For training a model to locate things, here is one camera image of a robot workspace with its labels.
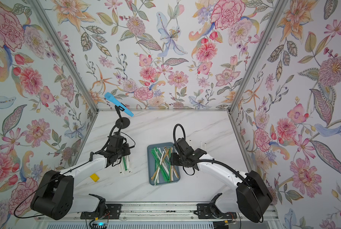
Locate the black round microphone stand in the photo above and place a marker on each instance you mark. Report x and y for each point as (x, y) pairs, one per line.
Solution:
(122, 122)

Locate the brown paper straw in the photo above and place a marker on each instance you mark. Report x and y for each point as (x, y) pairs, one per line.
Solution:
(159, 166)

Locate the blue microphone on stand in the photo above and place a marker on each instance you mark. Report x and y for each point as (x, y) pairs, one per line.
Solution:
(111, 98)

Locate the yellow block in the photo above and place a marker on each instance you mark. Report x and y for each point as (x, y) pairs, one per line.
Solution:
(95, 177)

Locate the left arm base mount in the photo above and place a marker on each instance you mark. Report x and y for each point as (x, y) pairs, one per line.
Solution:
(104, 211)

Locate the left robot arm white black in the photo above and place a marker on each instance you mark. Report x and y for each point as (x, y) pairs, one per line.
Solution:
(55, 196)

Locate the blue-grey storage tray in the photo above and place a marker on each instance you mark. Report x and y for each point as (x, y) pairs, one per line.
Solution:
(159, 166)

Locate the green straw group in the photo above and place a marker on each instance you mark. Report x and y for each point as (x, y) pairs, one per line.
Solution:
(124, 163)
(160, 166)

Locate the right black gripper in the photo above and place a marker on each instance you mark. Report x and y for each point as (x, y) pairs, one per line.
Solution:
(174, 159)

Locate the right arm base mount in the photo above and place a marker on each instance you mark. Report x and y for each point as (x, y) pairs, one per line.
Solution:
(210, 211)

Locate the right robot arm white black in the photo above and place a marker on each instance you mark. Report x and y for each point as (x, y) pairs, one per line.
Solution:
(247, 194)

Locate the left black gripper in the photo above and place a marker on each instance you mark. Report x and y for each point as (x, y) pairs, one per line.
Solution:
(126, 147)

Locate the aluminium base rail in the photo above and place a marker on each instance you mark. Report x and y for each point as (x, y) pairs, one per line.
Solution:
(166, 211)

